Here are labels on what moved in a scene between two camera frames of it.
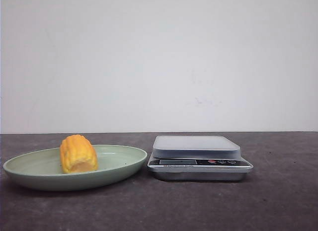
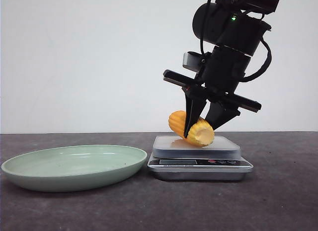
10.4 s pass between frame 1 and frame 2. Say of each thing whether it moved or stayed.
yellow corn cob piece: moved
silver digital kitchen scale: stayed
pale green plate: stayed
